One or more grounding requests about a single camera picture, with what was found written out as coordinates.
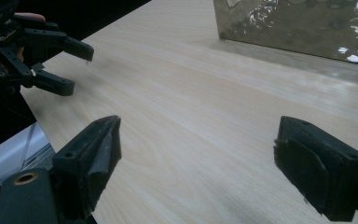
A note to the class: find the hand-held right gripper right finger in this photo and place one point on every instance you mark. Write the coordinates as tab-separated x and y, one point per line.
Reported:
320	168

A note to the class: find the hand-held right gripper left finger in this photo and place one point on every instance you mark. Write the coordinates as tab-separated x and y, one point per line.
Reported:
84	168

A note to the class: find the clear plastic bag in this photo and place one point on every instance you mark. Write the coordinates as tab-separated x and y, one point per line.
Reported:
292	28

